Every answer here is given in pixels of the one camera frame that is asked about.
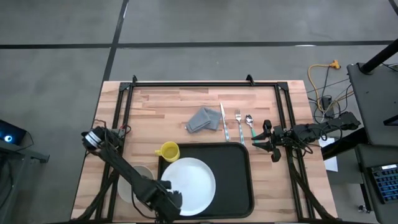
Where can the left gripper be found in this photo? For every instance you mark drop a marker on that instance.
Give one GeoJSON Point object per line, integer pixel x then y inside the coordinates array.
{"type": "Point", "coordinates": [164, 205]}

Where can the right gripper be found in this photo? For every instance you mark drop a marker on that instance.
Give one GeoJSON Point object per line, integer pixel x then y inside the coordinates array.
{"type": "Point", "coordinates": [275, 137]}

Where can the white plate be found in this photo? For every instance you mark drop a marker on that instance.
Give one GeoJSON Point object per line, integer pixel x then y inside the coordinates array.
{"type": "Point", "coordinates": [192, 186]}

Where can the yellow mug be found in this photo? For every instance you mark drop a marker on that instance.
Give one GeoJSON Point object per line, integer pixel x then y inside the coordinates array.
{"type": "Point", "coordinates": [169, 152]}

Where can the beige bowl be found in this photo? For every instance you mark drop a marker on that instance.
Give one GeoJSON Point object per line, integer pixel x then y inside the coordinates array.
{"type": "Point", "coordinates": [123, 190]}

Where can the grey cloth napkin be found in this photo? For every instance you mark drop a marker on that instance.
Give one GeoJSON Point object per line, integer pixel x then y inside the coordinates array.
{"type": "Point", "coordinates": [202, 119]}

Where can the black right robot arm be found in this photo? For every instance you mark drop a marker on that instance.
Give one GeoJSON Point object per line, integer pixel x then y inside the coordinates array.
{"type": "Point", "coordinates": [311, 132]}

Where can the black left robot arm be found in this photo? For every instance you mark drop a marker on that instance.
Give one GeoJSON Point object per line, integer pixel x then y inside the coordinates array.
{"type": "Point", "coordinates": [124, 168]}

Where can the black plastic tray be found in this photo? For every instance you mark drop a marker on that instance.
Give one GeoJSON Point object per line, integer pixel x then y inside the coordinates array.
{"type": "Point", "coordinates": [230, 180]}

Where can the white paper sheet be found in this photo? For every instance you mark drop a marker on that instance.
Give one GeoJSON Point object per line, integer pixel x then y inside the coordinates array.
{"type": "Point", "coordinates": [332, 162]}
{"type": "Point", "coordinates": [326, 142]}

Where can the black power adapter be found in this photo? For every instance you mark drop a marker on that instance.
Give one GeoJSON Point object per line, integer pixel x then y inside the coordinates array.
{"type": "Point", "coordinates": [326, 101]}

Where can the black side table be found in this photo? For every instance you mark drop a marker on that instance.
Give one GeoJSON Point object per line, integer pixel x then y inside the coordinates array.
{"type": "Point", "coordinates": [363, 186]}

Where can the black work desk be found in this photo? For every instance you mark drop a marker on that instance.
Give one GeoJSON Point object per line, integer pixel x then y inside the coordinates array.
{"type": "Point", "coordinates": [373, 99]}

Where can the blue lit keypad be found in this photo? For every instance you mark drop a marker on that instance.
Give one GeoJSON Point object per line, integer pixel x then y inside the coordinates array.
{"type": "Point", "coordinates": [387, 183]}

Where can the black slanted pole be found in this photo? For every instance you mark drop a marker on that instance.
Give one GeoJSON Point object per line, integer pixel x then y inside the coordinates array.
{"type": "Point", "coordinates": [379, 56]}

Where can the grey equipment stand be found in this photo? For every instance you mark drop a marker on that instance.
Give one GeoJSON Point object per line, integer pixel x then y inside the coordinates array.
{"type": "Point", "coordinates": [18, 152]}

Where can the black device blue light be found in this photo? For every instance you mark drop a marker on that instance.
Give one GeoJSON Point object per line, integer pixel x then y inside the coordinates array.
{"type": "Point", "coordinates": [9, 132]}

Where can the black aluminium rig frame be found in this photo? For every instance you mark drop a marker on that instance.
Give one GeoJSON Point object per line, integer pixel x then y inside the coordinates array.
{"type": "Point", "coordinates": [205, 84]}

